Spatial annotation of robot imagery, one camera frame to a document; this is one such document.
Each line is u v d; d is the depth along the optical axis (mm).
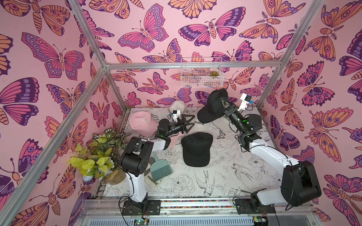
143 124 1032
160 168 856
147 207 718
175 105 1123
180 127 785
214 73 930
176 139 1006
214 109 731
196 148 947
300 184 423
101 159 647
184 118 777
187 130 856
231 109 645
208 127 1078
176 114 848
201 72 948
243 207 731
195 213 730
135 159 515
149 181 827
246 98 660
